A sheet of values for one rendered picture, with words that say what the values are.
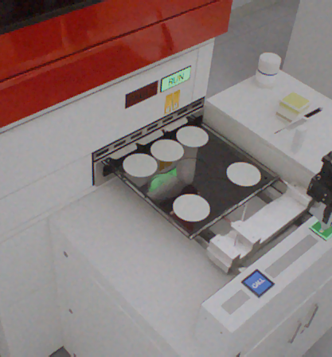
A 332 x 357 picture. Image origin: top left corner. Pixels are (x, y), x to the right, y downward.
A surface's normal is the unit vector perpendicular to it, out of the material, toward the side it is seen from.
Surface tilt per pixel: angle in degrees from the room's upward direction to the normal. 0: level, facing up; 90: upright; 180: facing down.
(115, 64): 90
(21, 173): 90
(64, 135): 90
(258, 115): 0
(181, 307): 0
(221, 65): 0
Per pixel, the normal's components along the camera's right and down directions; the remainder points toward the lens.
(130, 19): 0.67, 0.56
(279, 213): 0.07, -0.71
